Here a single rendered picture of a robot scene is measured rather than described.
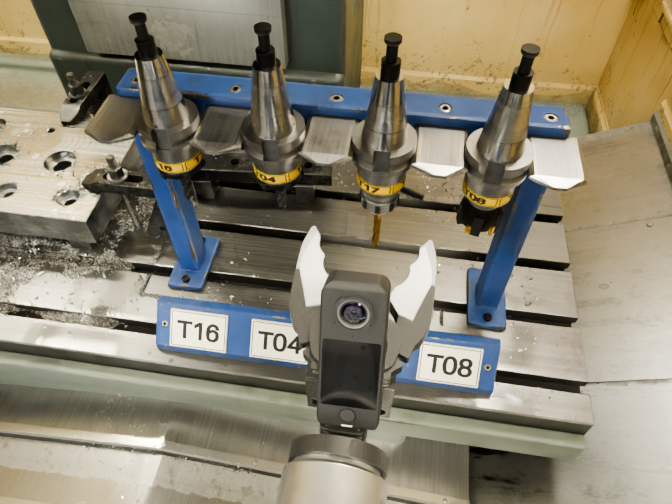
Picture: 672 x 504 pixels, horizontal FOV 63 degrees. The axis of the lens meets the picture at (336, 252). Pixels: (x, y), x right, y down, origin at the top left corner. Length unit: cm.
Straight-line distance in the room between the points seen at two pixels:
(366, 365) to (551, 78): 140
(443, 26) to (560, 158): 106
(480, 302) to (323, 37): 68
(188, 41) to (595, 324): 97
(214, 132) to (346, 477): 35
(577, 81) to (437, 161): 121
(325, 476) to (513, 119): 33
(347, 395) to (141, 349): 46
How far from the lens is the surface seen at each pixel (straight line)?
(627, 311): 102
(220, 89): 61
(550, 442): 79
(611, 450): 92
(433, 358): 71
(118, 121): 61
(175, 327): 76
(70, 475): 94
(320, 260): 47
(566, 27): 163
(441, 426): 76
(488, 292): 78
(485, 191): 55
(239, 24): 121
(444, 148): 55
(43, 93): 194
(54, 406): 98
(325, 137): 55
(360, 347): 37
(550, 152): 57
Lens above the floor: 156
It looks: 51 degrees down
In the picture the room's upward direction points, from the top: straight up
